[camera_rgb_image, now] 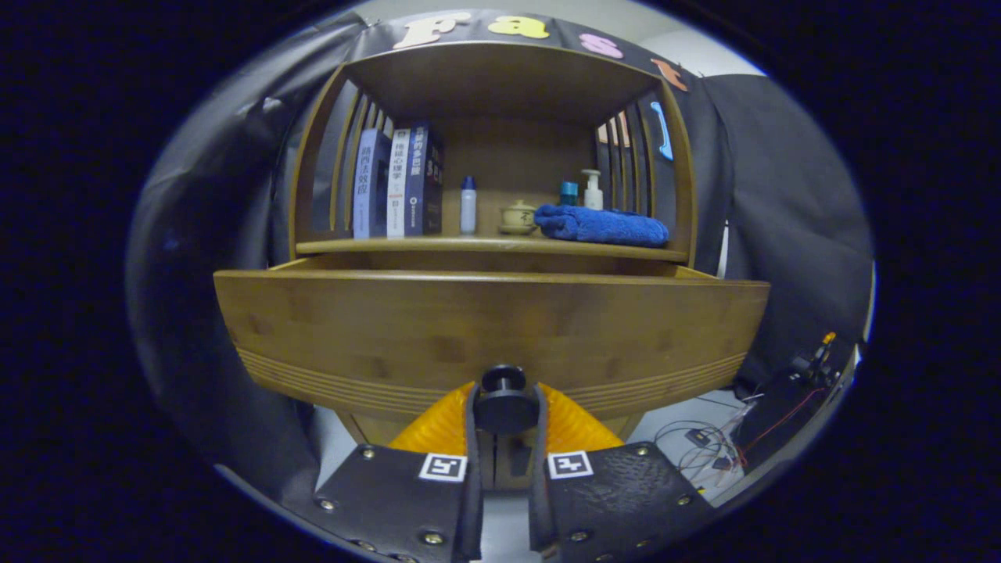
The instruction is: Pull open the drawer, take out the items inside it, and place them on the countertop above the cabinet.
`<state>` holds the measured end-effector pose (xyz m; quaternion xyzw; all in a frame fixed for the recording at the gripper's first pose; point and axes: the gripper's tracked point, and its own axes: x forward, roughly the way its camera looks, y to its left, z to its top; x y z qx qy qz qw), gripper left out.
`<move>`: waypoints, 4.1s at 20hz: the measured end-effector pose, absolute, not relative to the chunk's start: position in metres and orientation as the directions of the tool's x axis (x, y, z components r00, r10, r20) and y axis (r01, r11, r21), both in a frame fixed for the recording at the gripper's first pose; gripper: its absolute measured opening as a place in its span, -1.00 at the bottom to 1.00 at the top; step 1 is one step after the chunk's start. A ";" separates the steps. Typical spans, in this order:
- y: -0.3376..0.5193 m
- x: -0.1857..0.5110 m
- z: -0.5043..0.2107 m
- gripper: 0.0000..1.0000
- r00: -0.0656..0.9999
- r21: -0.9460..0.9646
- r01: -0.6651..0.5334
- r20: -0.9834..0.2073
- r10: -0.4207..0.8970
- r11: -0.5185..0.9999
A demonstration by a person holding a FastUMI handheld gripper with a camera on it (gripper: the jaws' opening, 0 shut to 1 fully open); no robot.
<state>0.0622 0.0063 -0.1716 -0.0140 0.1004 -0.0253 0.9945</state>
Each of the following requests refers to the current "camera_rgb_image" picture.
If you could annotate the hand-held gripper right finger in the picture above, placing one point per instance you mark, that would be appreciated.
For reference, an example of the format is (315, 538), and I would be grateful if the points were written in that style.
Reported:
(538, 508)

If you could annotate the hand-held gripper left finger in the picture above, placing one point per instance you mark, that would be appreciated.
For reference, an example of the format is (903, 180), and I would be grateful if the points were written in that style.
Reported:
(473, 508)

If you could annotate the wooden drawer with black knob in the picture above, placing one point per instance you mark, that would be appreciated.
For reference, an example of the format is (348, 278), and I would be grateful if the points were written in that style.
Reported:
(469, 320)

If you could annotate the wooden countertop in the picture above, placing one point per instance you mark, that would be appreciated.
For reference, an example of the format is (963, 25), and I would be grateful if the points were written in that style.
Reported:
(453, 243)

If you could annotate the wooden cabinet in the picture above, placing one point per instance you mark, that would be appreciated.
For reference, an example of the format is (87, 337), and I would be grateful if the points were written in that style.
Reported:
(500, 78)

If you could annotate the small black adapter box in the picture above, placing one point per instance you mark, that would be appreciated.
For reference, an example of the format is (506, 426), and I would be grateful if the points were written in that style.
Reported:
(698, 438)

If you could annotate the black equipment with orange tip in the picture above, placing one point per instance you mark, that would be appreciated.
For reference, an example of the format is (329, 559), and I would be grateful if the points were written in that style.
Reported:
(782, 407)

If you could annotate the blue folded towel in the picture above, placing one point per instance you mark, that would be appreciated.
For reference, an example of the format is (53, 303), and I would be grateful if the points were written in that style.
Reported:
(602, 227)

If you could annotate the beige lidded tea cup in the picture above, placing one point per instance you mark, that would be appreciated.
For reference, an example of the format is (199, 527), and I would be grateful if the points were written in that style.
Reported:
(518, 216)

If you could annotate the white bottle with blue cap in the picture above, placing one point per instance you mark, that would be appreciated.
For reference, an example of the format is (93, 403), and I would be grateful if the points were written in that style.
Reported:
(468, 207)

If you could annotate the teal bottle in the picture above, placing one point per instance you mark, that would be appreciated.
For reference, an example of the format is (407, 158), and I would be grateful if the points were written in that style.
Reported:
(568, 194)

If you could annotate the white pump bottle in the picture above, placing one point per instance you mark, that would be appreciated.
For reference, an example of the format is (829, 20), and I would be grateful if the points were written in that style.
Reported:
(593, 195)

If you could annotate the white book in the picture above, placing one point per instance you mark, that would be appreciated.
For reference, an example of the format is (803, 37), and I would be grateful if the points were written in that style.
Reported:
(399, 188)

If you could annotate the dark blue book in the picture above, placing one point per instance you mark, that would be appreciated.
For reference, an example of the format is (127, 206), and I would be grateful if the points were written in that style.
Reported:
(418, 180)

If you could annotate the light blue book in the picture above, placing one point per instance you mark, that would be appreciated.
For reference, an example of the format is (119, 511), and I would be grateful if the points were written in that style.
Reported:
(364, 188)

